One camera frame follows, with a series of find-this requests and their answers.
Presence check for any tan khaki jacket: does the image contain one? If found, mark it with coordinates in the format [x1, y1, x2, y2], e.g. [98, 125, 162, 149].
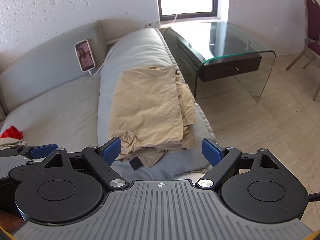
[107, 66, 196, 168]

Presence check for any beige hoodie with bear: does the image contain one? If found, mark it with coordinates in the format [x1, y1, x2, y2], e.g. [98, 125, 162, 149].
[0, 138, 26, 150]

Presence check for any red garment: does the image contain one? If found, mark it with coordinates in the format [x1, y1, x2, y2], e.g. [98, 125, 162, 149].
[1, 126, 23, 140]

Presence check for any grey sofa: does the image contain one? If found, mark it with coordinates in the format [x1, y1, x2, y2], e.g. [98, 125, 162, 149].
[0, 19, 217, 181]

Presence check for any white smartphone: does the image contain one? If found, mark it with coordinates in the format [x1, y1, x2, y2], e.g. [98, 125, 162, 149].
[74, 40, 96, 72]

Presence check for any glass side table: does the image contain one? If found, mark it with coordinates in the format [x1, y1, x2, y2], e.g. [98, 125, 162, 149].
[163, 22, 276, 102]

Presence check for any light grey seat cushion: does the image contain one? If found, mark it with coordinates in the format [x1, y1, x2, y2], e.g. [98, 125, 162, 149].
[97, 28, 214, 180]

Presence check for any white charging cable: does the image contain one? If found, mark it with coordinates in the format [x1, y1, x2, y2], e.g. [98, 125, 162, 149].
[87, 12, 180, 77]

